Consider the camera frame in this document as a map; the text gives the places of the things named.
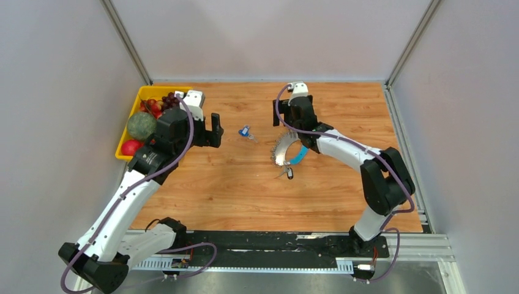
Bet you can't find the silver crescent key organizer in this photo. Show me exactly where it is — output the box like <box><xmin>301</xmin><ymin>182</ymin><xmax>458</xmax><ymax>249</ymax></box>
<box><xmin>271</xmin><ymin>131</ymin><xmax>308</xmax><ymax>171</ymax></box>

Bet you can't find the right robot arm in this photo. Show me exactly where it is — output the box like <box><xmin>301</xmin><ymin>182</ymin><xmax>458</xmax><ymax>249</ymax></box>
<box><xmin>272</xmin><ymin>96</ymin><xmax>416</xmax><ymax>256</ymax></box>

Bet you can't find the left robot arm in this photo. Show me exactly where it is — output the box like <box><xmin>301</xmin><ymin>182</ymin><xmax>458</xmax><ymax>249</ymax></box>
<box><xmin>58</xmin><ymin>108</ymin><xmax>224</xmax><ymax>293</ymax></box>

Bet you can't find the silver key with blue tag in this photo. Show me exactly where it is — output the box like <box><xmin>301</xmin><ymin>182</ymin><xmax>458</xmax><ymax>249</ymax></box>
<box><xmin>238</xmin><ymin>125</ymin><xmax>258</xmax><ymax>143</ymax></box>

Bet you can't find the dark purple grape bunch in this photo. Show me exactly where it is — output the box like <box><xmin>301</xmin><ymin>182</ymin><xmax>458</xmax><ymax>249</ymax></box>
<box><xmin>162</xmin><ymin>92</ymin><xmax>179</xmax><ymax>111</ymax></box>

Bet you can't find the small red fruits cluster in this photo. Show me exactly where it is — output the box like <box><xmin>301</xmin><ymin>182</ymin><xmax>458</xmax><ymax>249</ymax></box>
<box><xmin>139</xmin><ymin>99</ymin><xmax>164</xmax><ymax>119</ymax></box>

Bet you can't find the green melon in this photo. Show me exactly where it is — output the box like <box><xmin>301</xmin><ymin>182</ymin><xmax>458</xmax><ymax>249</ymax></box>
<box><xmin>126</xmin><ymin>111</ymin><xmax>157</xmax><ymax>141</ymax></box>

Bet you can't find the yellow plastic fruit tray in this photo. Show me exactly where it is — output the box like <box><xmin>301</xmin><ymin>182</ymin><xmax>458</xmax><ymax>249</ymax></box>
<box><xmin>115</xmin><ymin>85</ymin><xmax>193</xmax><ymax>162</ymax></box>

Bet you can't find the red apple left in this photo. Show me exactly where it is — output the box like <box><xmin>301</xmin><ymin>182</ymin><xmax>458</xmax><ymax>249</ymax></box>
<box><xmin>120</xmin><ymin>139</ymin><xmax>143</xmax><ymax>156</ymax></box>

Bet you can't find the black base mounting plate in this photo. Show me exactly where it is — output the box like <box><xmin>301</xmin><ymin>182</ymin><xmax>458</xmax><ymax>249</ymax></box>
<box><xmin>172</xmin><ymin>230</ymin><xmax>389</xmax><ymax>269</ymax></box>

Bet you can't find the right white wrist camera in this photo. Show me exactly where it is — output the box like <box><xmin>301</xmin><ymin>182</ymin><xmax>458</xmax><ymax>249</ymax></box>
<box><xmin>286</xmin><ymin>81</ymin><xmax>308</xmax><ymax>106</ymax></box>

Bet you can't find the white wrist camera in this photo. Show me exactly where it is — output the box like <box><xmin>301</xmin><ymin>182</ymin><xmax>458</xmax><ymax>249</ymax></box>
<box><xmin>286</xmin><ymin>81</ymin><xmax>308</xmax><ymax>106</ymax></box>
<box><xmin>174</xmin><ymin>89</ymin><xmax>205</xmax><ymax>121</ymax></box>

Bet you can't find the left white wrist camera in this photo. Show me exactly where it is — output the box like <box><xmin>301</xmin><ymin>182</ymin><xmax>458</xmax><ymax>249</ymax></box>
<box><xmin>174</xmin><ymin>89</ymin><xmax>205</xmax><ymax>121</ymax></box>

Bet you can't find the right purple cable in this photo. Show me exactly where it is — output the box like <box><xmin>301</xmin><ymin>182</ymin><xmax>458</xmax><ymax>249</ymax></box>
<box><xmin>275</xmin><ymin>84</ymin><xmax>416</xmax><ymax>284</ymax></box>

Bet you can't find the purple cable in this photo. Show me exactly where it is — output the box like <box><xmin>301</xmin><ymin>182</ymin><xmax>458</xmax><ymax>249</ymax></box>
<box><xmin>275</xmin><ymin>84</ymin><xmax>416</xmax><ymax>284</ymax></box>
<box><xmin>59</xmin><ymin>95</ymin><xmax>218</xmax><ymax>294</ymax></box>

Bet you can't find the white slotted cable duct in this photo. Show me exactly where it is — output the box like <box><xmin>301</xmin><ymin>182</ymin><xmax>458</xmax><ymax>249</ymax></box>
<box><xmin>129</xmin><ymin>257</ymin><xmax>354</xmax><ymax>274</ymax></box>

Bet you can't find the aluminium frame rail front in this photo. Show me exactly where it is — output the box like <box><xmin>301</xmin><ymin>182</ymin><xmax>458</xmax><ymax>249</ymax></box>
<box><xmin>121</xmin><ymin>228</ymin><xmax>456</xmax><ymax>263</ymax></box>

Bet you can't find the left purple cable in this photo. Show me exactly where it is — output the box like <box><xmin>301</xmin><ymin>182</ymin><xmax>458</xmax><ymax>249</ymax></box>
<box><xmin>59</xmin><ymin>95</ymin><xmax>218</xmax><ymax>294</ymax></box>

